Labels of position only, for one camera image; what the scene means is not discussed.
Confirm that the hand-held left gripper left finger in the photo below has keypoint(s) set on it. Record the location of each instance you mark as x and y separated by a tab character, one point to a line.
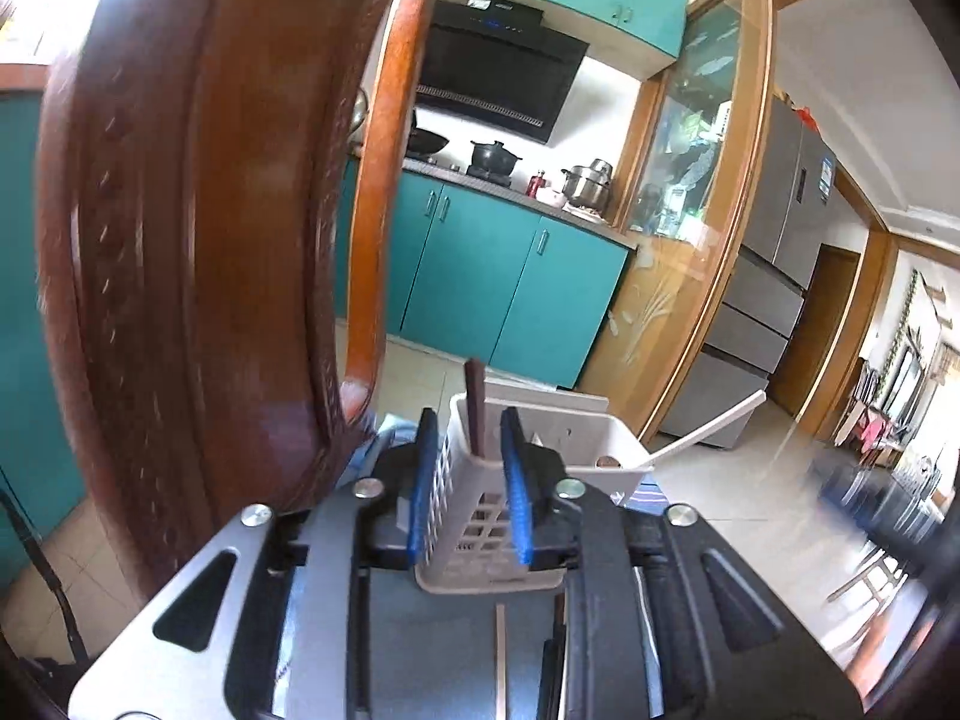
424	495

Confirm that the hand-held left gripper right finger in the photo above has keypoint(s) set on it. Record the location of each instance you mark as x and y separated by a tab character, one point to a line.
517	499

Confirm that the white plastic utensil basket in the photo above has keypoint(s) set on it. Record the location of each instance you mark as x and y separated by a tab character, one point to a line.
480	532

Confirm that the blue cloth with purple trim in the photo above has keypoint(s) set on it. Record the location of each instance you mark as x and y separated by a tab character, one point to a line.
390	435

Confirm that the dark chopstick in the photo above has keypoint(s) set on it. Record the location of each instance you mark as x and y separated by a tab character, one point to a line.
475	409

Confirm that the white plastic spoon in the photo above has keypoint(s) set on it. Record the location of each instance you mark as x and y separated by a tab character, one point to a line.
709	431

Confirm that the teal base cabinets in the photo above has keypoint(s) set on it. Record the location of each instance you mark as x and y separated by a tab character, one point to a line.
480	270

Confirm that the red bottle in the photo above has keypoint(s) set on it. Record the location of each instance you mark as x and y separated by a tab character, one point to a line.
536	185

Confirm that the stainless steel pot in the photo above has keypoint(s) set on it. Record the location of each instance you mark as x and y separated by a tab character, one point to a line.
587	184

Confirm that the carved wooden chair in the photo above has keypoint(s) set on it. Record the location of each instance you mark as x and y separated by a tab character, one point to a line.
202	240

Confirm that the black cooking pot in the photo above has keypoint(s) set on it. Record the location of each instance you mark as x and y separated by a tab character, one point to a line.
495	157

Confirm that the black wok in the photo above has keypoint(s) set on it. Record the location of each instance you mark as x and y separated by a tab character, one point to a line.
429	141

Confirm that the white metal stool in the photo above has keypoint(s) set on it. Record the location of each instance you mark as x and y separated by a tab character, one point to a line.
874	566

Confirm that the grey refrigerator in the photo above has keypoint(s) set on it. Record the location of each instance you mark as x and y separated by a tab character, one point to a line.
780	240

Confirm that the black range hood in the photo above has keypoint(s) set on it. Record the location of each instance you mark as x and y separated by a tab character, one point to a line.
495	67

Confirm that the glass sliding door wooden frame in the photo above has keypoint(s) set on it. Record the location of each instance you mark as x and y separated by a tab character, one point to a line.
690	202

